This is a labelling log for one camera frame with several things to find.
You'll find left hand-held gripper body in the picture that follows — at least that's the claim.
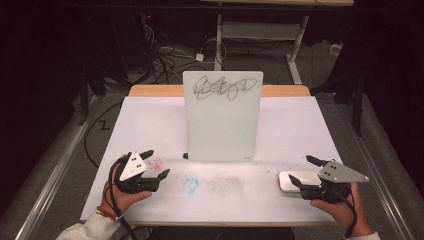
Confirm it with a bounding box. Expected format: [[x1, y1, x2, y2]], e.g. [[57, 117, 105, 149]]
[[114, 151, 162, 195]]

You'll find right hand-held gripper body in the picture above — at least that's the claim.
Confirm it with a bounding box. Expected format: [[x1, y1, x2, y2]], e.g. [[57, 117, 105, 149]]
[[299, 159, 370, 204]]

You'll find white board eraser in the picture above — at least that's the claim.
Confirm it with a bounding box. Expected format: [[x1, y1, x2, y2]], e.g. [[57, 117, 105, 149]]
[[278, 170, 323, 194]]

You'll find person's left hand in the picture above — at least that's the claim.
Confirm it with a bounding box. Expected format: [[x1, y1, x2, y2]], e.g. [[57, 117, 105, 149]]
[[99, 154, 153, 217]]

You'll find person's right hand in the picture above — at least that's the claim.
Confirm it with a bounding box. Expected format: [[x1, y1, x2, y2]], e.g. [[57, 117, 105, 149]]
[[309, 182, 374, 238]]

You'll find white table cover sheet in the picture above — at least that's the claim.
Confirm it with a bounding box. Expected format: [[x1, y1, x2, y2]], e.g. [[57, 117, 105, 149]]
[[79, 96, 351, 224]]

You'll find black metal stand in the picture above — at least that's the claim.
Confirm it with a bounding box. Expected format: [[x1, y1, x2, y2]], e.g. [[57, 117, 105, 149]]
[[311, 73, 366, 138], [71, 66, 108, 126]]

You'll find upright white whiteboard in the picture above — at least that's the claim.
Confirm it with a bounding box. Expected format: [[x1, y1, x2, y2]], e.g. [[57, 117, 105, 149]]
[[182, 70, 264, 163]]

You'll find right hand-held gripper black cable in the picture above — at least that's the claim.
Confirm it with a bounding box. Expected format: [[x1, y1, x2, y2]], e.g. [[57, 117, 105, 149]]
[[321, 186, 358, 239]]

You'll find hand-held gripper black cable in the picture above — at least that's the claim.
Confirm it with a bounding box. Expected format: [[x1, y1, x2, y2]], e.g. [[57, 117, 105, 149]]
[[107, 156, 139, 240], [321, 186, 358, 239]]

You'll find aluminium floor rail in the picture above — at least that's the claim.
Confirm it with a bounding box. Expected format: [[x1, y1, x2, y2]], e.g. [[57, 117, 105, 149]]
[[14, 94, 104, 240], [336, 103, 414, 240]]

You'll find black floor cable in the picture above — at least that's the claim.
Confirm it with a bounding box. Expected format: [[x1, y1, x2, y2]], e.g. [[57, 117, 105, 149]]
[[83, 101, 123, 169]]

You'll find red wrist bracelet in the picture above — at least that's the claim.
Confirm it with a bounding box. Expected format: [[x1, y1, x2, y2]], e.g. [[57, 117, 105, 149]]
[[95, 205, 119, 223]]

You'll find left hand-held gripper black cable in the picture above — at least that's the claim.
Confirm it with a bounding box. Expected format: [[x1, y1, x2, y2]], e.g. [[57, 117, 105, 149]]
[[107, 156, 139, 240]]

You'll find tangle of dark cables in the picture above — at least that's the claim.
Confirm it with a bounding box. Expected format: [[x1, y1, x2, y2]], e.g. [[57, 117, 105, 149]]
[[139, 13, 208, 84]]

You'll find white metal desk frame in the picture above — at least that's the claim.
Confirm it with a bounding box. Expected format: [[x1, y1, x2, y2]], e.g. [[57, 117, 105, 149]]
[[199, 0, 355, 85]]

